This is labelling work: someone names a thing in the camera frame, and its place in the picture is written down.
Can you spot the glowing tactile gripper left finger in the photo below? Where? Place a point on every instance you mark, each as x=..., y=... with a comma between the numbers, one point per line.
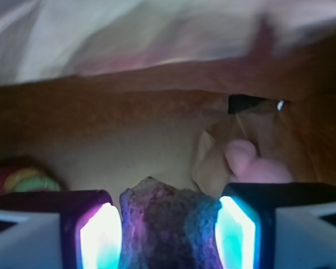
x=67, y=229

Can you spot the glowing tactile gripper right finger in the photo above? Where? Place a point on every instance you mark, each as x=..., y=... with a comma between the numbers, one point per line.
x=289, y=225

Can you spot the pink plush toy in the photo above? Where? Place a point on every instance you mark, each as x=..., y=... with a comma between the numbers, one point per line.
x=247, y=167

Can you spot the brown paper bag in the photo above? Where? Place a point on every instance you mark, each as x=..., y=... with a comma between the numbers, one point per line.
x=106, y=93

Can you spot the multicolour twisted rope toy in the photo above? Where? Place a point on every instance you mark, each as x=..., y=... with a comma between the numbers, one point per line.
x=17, y=177

